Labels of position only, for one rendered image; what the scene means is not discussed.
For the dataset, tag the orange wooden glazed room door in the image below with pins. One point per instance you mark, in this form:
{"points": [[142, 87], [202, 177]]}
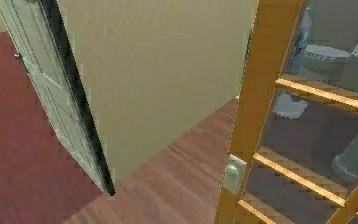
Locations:
{"points": [[263, 83]]}

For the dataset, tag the pale green panelled room door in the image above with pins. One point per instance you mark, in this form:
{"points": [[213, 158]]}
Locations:
{"points": [[50, 83]]}

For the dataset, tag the white toilet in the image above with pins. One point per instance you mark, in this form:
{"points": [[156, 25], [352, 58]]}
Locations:
{"points": [[320, 56]]}

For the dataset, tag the small grey door knob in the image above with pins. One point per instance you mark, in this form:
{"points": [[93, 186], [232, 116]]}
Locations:
{"points": [[17, 56]]}

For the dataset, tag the white pedestal sink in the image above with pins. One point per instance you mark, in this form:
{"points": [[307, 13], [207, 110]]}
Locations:
{"points": [[357, 146]]}

